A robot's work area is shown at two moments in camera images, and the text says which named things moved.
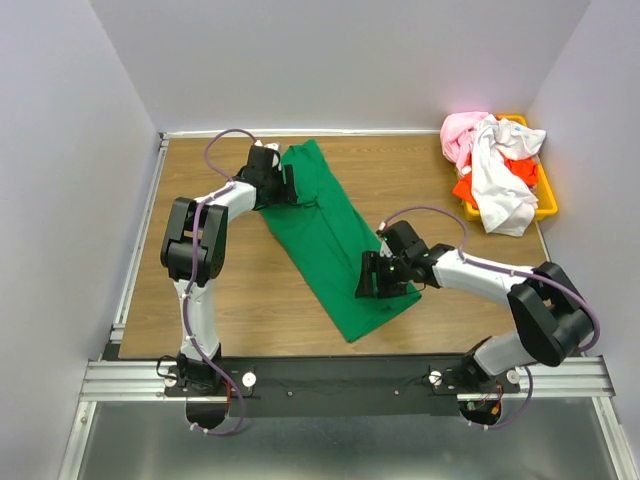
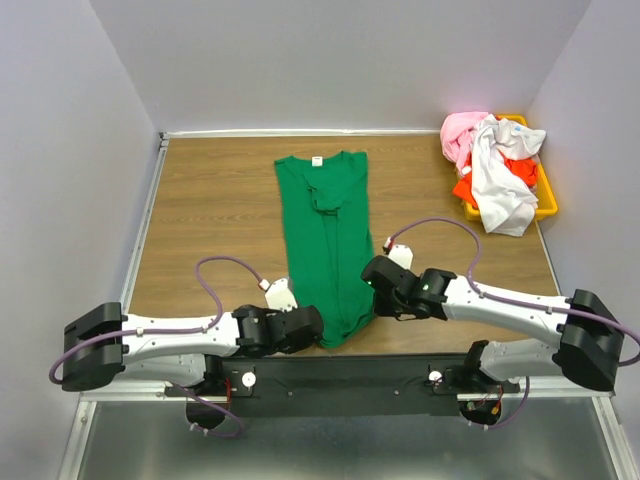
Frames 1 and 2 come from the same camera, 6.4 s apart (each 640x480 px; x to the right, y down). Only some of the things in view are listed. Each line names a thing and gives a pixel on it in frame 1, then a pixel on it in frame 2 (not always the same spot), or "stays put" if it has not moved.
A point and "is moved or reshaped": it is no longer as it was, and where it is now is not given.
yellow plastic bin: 547,205 stays put
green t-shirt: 329,238 is moved or reshaped
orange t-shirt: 527,170 stays put
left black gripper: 291,195 -> 293,349
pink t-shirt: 456,136 stays put
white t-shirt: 505,200 stays put
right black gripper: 372,262 -> 382,309
